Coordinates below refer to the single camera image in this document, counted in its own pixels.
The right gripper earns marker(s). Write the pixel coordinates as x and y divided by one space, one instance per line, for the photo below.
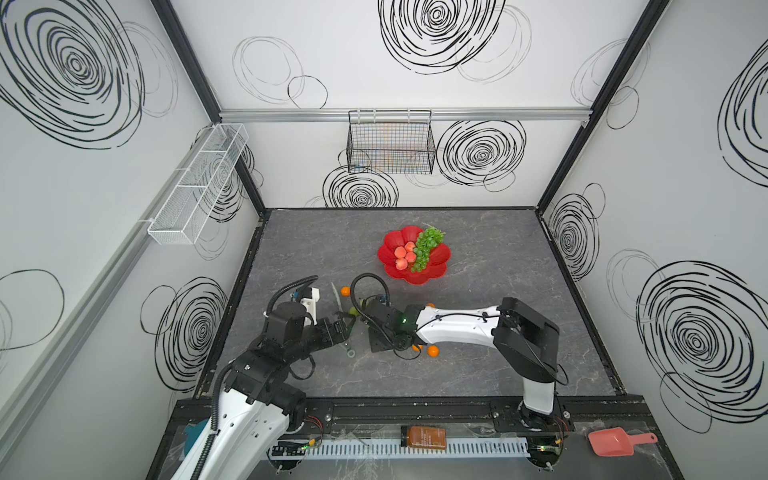
374 341

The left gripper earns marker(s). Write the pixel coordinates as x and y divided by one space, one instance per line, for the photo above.
328 339

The red flower-shaped bowl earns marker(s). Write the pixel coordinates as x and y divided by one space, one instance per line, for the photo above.
436 268

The green grape bunch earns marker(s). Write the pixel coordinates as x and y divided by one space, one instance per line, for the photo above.
426 242

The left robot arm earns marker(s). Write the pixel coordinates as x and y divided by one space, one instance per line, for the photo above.
253 406

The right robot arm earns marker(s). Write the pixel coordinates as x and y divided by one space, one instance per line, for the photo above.
526 339

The green-tipped metal tongs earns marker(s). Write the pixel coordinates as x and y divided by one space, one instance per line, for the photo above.
344 323

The teal lidded container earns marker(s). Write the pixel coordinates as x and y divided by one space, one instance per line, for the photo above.
192 433

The pink plastic scoop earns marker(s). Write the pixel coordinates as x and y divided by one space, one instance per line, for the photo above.
616 442

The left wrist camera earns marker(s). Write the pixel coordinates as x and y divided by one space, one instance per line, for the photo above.
308 298

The white cable duct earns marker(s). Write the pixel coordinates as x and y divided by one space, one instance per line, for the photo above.
456 448

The white wire shelf basket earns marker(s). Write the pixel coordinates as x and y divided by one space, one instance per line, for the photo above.
190 204

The black wire basket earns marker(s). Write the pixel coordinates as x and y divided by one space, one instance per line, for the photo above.
390 141

